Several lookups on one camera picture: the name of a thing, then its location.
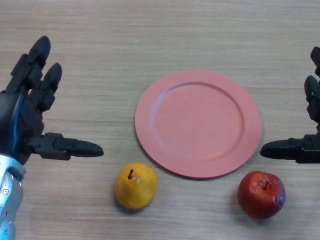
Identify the yellow pear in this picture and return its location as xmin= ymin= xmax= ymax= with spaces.
xmin=114 ymin=162 xmax=159 ymax=210

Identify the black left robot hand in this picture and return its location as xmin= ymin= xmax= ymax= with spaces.
xmin=0 ymin=35 xmax=105 ymax=166

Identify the red apple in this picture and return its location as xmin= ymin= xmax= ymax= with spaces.
xmin=236 ymin=170 xmax=286 ymax=220

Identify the pink round plate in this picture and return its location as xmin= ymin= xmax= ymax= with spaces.
xmin=134 ymin=69 xmax=263 ymax=180

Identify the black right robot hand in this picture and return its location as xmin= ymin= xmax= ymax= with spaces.
xmin=259 ymin=46 xmax=320 ymax=165

